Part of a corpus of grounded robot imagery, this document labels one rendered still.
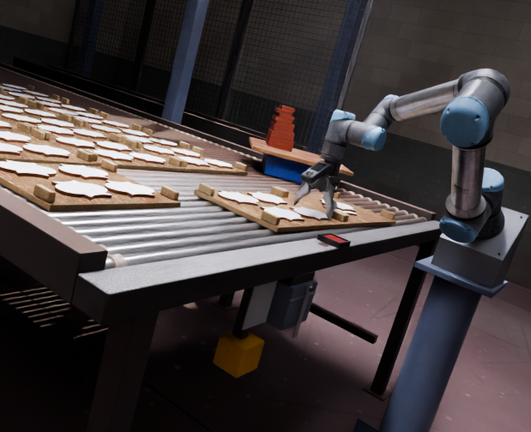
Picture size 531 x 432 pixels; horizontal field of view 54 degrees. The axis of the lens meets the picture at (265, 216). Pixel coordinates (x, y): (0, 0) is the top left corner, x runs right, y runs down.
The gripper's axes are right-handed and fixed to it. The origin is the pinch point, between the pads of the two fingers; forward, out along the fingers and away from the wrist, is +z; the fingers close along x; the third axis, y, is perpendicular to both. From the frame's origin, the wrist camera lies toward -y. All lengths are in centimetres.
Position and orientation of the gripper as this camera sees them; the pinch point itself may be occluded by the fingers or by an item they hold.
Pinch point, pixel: (310, 213)
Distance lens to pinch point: 178.8
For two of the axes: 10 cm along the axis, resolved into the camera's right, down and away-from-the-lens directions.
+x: -7.5, -3.4, 5.6
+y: 6.0, 0.1, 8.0
